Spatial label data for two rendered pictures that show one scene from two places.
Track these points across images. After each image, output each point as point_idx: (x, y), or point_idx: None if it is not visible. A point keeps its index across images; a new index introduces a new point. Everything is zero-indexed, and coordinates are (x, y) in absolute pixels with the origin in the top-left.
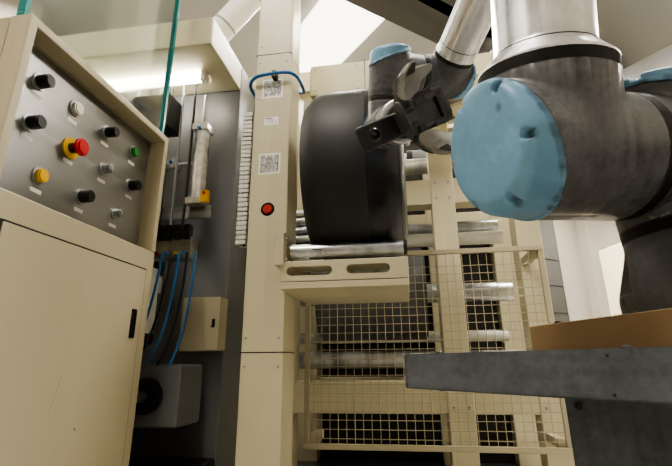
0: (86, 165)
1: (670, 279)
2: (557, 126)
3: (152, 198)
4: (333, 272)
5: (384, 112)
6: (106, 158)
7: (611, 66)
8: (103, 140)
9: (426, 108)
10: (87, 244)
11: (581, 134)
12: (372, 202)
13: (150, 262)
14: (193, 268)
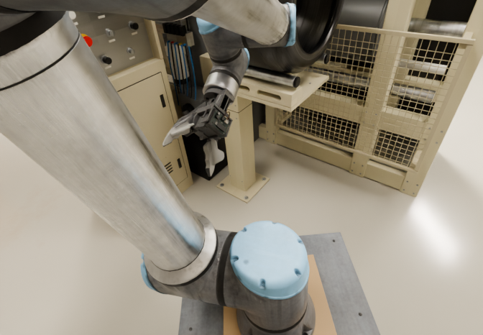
0: (98, 40)
1: (237, 310)
2: (157, 291)
3: (149, 24)
4: (250, 91)
5: (204, 91)
6: (108, 24)
7: (177, 287)
8: (99, 14)
9: (205, 130)
10: (118, 88)
11: (170, 294)
12: (266, 59)
13: (162, 65)
14: (190, 56)
